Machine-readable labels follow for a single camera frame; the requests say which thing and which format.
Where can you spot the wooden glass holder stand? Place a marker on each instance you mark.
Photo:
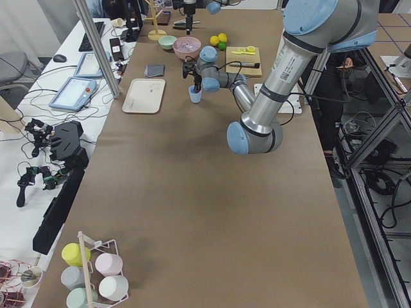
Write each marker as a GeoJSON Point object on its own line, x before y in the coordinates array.
{"type": "Point", "coordinates": [156, 10]}

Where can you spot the white cup in rack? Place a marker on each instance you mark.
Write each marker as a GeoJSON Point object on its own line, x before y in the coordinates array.
{"type": "Point", "coordinates": [114, 288]}

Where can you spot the mint green bowl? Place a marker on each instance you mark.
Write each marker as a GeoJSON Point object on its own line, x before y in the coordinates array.
{"type": "Point", "coordinates": [166, 42]}

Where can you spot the green cup in rack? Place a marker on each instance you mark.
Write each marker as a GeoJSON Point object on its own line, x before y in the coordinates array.
{"type": "Point", "coordinates": [77, 298]}

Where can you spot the steel muddler black cap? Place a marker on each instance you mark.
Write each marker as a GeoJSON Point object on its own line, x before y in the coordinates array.
{"type": "Point", "coordinates": [246, 64]}

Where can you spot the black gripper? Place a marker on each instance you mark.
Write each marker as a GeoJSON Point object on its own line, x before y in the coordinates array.
{"type": "Point", "coordinates": [188, 13]}
{"type": "Point", "coordinates": [196, 76]}

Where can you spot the computer mouse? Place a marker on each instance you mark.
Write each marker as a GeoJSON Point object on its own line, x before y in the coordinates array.
{"type": "Point", "coordinates": [59, 58]}

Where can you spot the pink bowl of ice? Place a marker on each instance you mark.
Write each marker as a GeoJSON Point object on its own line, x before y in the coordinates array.
{"type": "Point", "coordinates": [187, 48]}

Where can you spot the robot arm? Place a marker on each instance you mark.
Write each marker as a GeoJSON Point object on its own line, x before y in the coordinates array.
{"type": "Point", "coordinates": [310, 27]}
{"type": "Point", "coordinates": [213, 7]}

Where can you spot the teach pendant near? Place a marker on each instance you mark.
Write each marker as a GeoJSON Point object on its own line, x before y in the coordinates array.
{"type": "Point", "coordinates": [74, 94]}

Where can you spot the yellow lemon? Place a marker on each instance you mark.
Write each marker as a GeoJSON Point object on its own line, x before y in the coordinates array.
{"type": "Point", "coordinates": [214, 40]}
{"type": "Point", "coordinates": [222, 37]}

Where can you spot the green lime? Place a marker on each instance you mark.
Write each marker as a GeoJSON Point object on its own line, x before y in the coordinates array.
{"type": "Point", "coordinates": [222, 46]}

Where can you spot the yellow plastic knife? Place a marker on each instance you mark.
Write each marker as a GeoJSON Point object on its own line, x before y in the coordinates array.
{"type": "Point", "coordinates": [242, 53]}

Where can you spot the grey cup in rack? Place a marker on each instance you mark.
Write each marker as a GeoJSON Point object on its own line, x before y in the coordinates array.
{"type": "Point", "coordinates": [72, 277]}

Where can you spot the teach pendant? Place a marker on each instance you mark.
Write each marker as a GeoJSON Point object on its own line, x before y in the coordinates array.
{"type": "Point", "coordinates": [74, 94]}
{"type": "Point", "coordinates": [88, 67]}

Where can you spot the yellow lemon upper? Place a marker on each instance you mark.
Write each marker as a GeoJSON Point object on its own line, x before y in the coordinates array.
{"type": "Point", "coordinates": [214, 40]}

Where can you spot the yellow cup in rack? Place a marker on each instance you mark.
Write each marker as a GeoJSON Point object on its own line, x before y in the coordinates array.
{"type": "Point", "coordinates": [71, 254]}

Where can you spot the teach pendant far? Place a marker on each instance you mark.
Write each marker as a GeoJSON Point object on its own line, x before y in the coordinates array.
{"type": "Point", "coordinates": [88, 67]}

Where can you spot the wooden cutting board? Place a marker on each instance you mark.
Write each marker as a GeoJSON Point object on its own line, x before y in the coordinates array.
{"type": "Point", "coordinates": [248, 72]}

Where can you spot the cream rabbit tray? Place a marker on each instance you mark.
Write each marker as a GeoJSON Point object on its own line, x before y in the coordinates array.
{"type": "Point", "coordinates": [144, 96]}

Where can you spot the white wire cup rack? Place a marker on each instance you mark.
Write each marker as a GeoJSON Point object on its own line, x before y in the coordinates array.
{"type": "Point", "coordinates": [90, 250]}

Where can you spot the pink cup in rack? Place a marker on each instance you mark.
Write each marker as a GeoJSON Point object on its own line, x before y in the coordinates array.
{"type": "Point", "coordinates": [109, 264]}

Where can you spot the person in black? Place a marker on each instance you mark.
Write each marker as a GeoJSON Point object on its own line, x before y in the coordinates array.
{"type": "Point", "coordinates": [328, 108]}

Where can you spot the yellow lemon lower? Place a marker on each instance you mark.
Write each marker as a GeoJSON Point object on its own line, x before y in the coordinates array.
{"type": "Point", "coordinates": [222, 37]}

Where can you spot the light blue plastic cup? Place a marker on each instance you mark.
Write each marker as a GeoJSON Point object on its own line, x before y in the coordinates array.
{"type": "Point", "coordinates": [195, 97]}

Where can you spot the grey folded cloth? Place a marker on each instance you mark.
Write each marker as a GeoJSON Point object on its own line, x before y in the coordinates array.
{"type": "Point", "coordinates": [154, 70]}

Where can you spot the aluminium frame post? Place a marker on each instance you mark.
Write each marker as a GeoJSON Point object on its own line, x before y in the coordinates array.
{"type": "Point", "coordinates": [94, 38]}

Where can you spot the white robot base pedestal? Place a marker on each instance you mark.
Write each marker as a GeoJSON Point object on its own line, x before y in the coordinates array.
{"type": "Point", "coordinates": [292, 104]}

